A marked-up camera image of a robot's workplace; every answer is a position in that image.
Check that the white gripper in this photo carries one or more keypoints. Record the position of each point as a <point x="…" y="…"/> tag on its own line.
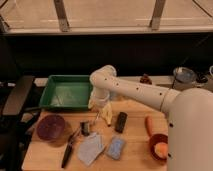
<point x="98" y="99"/>

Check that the small white plastic fork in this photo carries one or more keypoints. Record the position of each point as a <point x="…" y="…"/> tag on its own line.
<point x="96" y="118"/>

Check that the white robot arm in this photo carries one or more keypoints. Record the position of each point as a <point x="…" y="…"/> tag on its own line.
<point x="189" y="115"/>

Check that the yellow banana peel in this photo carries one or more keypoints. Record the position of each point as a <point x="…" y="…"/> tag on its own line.
<point x="106" y="113"/>

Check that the black rectangular remote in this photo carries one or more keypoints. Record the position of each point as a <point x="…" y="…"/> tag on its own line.
<point x="120" y="122"/>

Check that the small black metal clip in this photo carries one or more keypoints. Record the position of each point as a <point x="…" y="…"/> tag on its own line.
<point x="85" y="128"/>

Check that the green plastic tray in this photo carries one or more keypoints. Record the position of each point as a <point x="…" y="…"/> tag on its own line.
<point x="66" y="92"/>

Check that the wooden cutting board table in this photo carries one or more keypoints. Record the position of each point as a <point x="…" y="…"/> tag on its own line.
<point x="135" y="156"/>

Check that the light blue folded cloth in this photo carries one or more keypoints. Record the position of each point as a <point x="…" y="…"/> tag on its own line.
<point x="90" y="148"/>

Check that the blue sponge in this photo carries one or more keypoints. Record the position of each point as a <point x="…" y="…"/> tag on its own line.
<point x="115" y="148"/>

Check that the orange carrot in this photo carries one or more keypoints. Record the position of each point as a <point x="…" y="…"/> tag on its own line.
<point x="149" y="126"/>

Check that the red bowl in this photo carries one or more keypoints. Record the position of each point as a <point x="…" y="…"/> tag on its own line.
<point x="157" y="138"/>

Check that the orange fruit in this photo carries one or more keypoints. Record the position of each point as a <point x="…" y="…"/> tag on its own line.
<point x="161" y="149"/>

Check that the metal bowl in background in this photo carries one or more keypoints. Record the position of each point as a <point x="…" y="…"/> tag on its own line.
<point x="184" y="75"/>

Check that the black office chair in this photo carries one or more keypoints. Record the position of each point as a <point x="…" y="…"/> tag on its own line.
<point x="15" y="120"/>

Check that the black handled knife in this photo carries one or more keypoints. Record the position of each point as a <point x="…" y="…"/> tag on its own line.
<point x="69" y="147"/>

